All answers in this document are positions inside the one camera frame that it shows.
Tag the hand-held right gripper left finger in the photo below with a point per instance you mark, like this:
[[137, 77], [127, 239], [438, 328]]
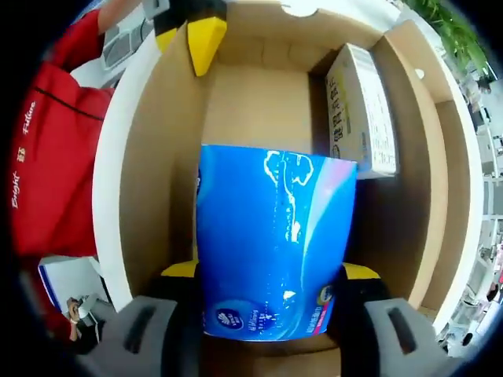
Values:
[[157, 334]]

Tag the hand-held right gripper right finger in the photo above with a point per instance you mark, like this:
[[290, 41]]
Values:
[[365, 337]]

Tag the brown cardboard shoe box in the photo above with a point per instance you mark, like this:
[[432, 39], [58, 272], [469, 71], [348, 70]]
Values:
[[255, 110]]

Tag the blue soft tissue pack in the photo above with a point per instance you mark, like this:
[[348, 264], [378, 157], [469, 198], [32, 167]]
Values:
[[267, 235]]

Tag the white office chair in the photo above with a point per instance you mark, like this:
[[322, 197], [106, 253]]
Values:
[[125, 45]]

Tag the white blue-edged board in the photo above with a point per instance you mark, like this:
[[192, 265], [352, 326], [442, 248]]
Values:
[[70, 280]]

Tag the white printed carton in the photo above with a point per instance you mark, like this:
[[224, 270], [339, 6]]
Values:
[[361, 114]]

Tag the person in red shirt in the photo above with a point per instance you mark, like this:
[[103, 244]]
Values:
[[59, 157]]

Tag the green plant in white pot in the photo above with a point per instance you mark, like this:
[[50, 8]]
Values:
[[452, 31]]

